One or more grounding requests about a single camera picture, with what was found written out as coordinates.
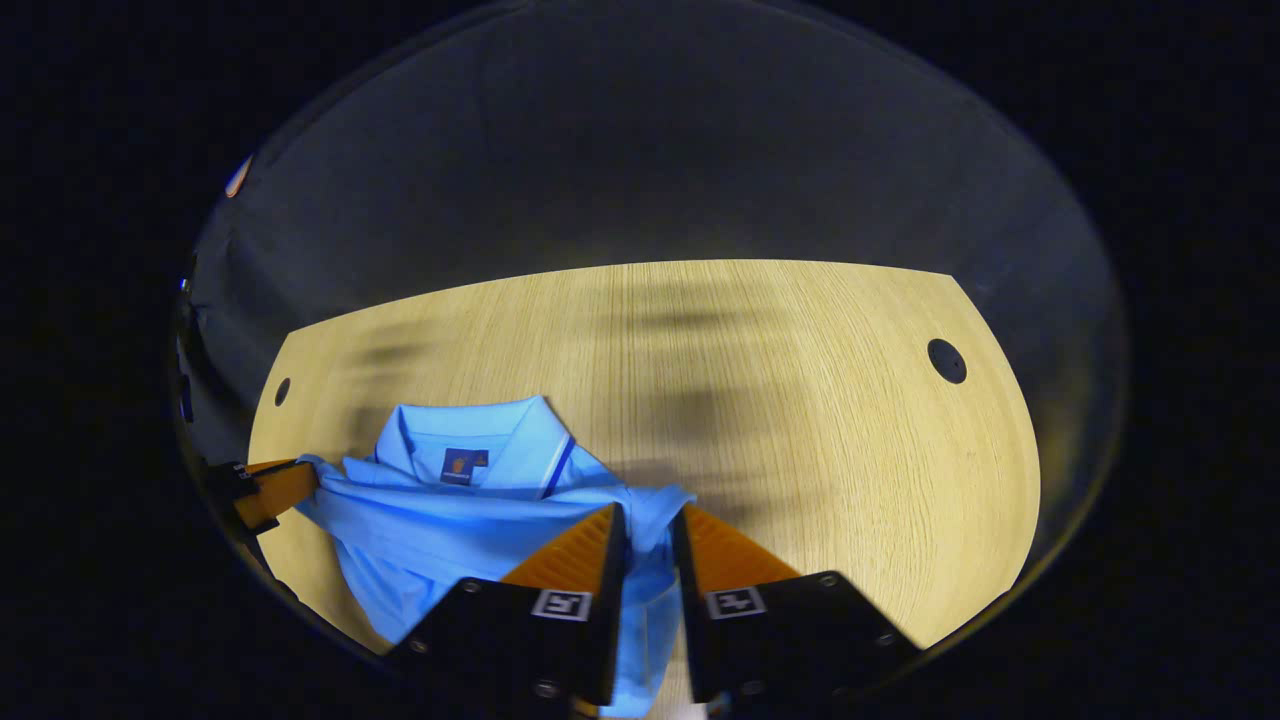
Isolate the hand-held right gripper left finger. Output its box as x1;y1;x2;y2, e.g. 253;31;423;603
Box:
385;502;629;713

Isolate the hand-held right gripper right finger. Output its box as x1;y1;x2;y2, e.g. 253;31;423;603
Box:
671;504;923;706

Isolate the light blue T-shirt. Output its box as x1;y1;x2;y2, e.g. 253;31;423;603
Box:
295;395;698;719

